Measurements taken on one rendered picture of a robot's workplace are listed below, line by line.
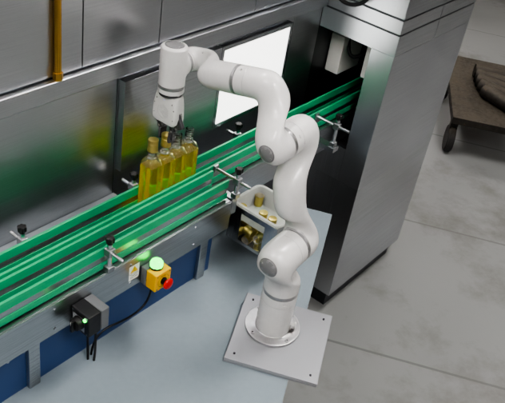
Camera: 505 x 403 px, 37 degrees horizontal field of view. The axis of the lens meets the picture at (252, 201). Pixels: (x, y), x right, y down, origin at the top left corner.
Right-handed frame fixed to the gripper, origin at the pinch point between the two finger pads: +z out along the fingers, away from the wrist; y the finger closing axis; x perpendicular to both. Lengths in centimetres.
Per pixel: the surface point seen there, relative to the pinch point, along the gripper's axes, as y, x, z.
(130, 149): -12.2, -4.0, 10.9
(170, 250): 15.3, -10.0, 34.6
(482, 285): 71, 192, 134
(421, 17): 22, 122, -21
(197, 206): 13.1, 4.2, 24.2
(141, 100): -12.2, -0.5, -7.1
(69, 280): 13, -51, 25
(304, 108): -4, 89, 22
